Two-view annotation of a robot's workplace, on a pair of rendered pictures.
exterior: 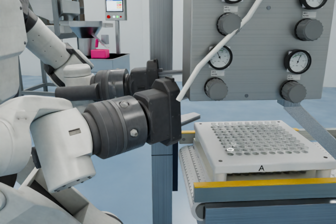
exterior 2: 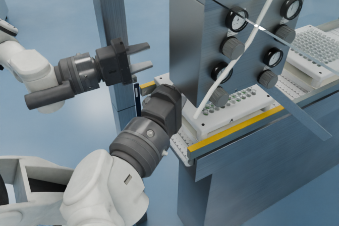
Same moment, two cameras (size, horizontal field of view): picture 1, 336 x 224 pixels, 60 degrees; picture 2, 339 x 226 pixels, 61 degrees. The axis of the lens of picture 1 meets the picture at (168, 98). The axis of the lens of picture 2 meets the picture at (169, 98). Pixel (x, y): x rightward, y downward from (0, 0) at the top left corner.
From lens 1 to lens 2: 0.32 m
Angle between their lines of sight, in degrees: 35
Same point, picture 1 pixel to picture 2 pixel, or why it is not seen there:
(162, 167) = (128, 116)
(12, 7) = not seen: outside the picture
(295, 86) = (272, 78)
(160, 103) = (170, 114)
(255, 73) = (243, 73)
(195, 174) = not seen: hidden behind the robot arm
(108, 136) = (151, 168)
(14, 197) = (29, 208)
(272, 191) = (239, 132)
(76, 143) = (133, 187)
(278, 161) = (241, 110)
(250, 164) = (224, 120)
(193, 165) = not seen: hidden behind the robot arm
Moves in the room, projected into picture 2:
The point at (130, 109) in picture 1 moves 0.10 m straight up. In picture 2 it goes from (157, 136) to (155, 91)
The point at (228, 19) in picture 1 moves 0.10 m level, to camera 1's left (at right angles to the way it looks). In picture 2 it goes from (236, 49) to (180, 65)
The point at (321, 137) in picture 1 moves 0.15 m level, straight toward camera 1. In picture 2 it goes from (275, 94) to (290, 143)
